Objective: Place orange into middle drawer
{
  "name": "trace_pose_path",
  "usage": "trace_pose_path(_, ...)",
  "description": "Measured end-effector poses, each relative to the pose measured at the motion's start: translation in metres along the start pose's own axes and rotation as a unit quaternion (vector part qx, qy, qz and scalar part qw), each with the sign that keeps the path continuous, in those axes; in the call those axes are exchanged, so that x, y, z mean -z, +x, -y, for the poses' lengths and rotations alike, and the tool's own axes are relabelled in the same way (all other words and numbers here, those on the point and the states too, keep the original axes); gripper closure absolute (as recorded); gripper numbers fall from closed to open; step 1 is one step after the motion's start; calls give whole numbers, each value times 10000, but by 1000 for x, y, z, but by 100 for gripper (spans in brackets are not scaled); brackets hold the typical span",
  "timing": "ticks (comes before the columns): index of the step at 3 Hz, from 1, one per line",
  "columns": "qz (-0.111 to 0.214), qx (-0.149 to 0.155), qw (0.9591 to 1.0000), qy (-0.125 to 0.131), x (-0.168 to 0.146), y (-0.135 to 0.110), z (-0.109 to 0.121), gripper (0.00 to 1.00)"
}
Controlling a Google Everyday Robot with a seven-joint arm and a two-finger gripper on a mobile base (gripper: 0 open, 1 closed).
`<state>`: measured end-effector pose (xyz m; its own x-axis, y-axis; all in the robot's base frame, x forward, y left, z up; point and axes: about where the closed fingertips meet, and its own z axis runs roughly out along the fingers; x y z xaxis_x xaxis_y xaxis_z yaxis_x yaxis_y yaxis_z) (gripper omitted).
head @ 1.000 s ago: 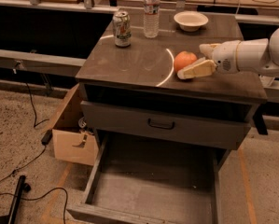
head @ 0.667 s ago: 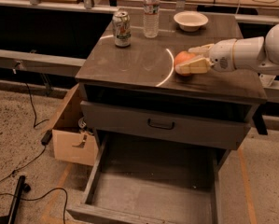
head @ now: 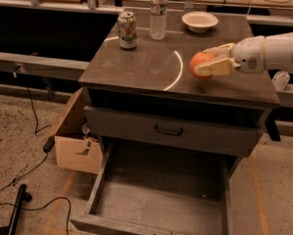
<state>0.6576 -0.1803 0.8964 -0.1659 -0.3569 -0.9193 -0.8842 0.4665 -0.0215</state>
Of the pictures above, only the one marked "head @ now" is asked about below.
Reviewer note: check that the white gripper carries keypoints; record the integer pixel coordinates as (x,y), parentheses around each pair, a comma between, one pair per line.
(249,54)

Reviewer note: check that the orange fruit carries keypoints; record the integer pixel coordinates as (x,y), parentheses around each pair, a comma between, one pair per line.
(198,59)

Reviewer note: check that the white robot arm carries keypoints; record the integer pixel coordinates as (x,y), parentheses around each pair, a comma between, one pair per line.
(278,52)

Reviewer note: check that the grey drawer cabinet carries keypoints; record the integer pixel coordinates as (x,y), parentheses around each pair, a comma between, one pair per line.
(155,77)

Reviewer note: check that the open grey bottom drawer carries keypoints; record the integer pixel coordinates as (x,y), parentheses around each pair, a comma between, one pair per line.
(147,189)

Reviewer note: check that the white paper bowl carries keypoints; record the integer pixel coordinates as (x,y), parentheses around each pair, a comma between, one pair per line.
(199,22)

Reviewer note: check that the clear sanitizer bottle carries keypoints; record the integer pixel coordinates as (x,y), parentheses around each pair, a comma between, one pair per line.
(280,80)

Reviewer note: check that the clear plastic water bottle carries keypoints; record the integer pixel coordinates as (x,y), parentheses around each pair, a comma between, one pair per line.
(158,18)

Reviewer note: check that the green soda can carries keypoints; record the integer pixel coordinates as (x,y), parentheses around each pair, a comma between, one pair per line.
(127,30)

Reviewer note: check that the cardboard box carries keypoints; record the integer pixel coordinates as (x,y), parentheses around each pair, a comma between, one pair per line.
(75,150)

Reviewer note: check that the black floor stand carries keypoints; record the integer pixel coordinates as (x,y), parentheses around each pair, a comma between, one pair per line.
(23,196)

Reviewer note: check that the grey middle drawer with handle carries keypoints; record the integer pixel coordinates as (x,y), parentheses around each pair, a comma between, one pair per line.
(180,133)

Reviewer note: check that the grey metal rail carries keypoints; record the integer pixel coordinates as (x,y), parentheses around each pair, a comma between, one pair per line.
(42,66)

